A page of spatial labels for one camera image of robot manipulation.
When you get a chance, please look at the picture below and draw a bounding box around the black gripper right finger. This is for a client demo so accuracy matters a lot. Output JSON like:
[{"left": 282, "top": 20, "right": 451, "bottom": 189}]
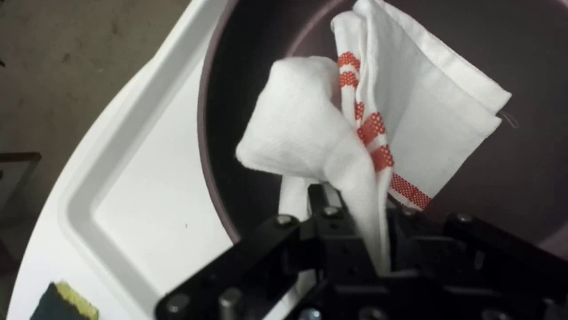
[{"left": 387, "top": 205, "right": 568, "bottom": 320}]

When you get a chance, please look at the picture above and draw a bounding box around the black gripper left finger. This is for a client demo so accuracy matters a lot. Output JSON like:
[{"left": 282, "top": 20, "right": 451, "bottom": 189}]
[{"left": 155, "top": 182, "right": 380, "bottom": 320}]

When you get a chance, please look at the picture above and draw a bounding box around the white red-striped tea towel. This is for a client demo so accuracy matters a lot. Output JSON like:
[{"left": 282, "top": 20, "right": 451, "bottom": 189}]
[{"left": 234, "top": 0, "right": 513, "bottom": 274}]

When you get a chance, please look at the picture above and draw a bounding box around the dark nonstick frying pan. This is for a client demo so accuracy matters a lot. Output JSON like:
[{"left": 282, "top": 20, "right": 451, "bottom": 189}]
[{"left": 197, "top": 0, "right": 568, "bottom": 264}]

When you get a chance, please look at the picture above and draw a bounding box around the white plastic tray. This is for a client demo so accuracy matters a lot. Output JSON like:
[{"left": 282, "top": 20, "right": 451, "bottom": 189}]
[{"left": 5, "top": 0, "right": 316, "bottom": 320}]

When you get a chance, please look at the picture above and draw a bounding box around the green yellow sponge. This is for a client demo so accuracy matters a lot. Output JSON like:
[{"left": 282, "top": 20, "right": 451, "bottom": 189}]
[{"left": 32, "top": 281, "right": 101, "bottom": 320}]

